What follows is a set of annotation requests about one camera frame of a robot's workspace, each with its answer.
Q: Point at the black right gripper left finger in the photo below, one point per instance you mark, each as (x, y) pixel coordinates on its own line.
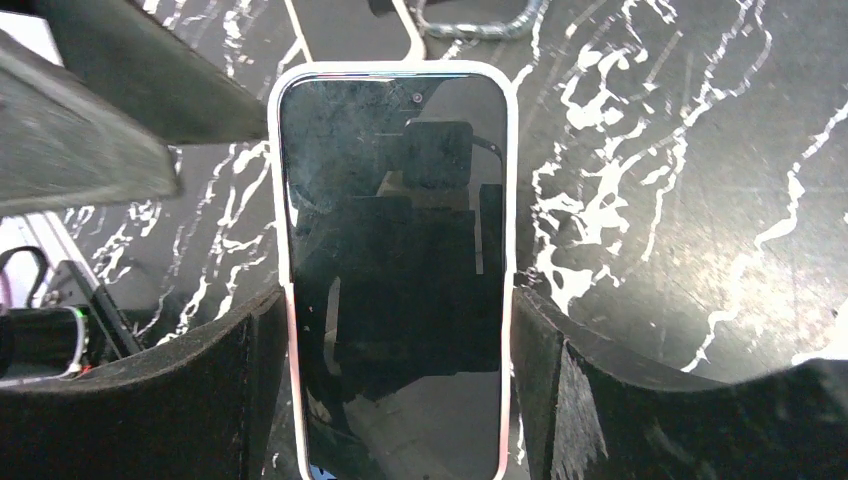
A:
(199, 406)

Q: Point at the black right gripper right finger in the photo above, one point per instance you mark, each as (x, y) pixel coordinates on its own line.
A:
(594, 409)

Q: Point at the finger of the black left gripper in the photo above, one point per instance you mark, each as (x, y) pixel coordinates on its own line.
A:
(63, 146)
(126, 57)

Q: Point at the black smartphone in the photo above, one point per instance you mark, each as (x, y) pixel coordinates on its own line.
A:
(397, 265)

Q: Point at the clear phone case with phone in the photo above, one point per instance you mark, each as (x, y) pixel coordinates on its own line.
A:
(466, 20)

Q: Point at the cream cased phone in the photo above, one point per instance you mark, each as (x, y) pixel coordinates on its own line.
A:
(356, 30)

